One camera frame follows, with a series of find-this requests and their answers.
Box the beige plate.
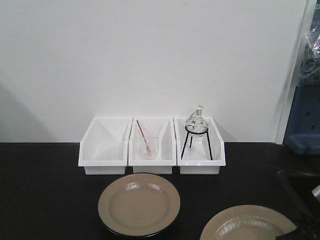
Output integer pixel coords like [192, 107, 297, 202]
[200, 204, 297, 240]
[97, 173, 181, 237]

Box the glass beaker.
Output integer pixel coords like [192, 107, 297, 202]
[138, 127, 159, 161]

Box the middle white bin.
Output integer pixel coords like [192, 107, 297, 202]
[128, 117, 177, 175]

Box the white bin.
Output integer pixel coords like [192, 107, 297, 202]
[128, 117, 177, 175]
[173, 117, 226, 175]
[78, 117, 133, 175]

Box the red stirring rod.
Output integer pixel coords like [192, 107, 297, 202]
[136, 120, 152, 156]

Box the glass alcohol lamp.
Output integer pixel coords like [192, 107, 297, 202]
[185, 105, 209, 138]

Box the right white bin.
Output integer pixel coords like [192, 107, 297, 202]
[173, 117, 226, 175]

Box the left white bin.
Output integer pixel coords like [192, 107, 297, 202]
[78, 117, 133, 175]

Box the grey pegboard drying rack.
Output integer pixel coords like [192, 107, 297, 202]
[283, 1, 320, 155]

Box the black lab sink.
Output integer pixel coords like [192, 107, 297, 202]
[277, 170, 320, 225]

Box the plastic bag of pegs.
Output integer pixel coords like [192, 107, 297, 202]
[297, 0, 320, 87]

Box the black wire tripod stand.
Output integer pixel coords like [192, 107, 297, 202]
[181, 126, 213, 161]

